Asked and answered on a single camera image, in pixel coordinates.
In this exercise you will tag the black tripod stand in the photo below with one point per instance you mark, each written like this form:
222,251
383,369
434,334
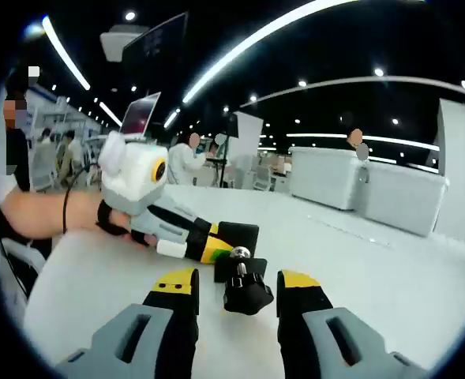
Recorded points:
223,173

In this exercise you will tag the computer monitor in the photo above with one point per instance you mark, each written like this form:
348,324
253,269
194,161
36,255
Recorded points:
139,116

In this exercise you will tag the white office chair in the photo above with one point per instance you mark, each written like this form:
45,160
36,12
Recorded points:
263,179

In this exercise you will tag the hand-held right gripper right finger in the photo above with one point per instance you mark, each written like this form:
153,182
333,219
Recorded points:
299,316

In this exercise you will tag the white plastic storage box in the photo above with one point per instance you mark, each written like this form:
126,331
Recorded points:
406,201
323,177

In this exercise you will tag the white ceiling unit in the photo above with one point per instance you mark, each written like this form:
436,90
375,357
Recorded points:
115,43

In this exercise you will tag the person's left hand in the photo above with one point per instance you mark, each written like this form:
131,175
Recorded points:
113,221

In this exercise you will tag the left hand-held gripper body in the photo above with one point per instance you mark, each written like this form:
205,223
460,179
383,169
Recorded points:
133,177

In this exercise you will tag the hanging black screen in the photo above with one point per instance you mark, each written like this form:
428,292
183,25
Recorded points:
157,47

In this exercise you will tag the black fixed fixture clamp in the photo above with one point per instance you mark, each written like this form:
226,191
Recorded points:
248,296

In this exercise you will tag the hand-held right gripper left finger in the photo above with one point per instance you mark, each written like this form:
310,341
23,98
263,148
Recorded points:
177,316

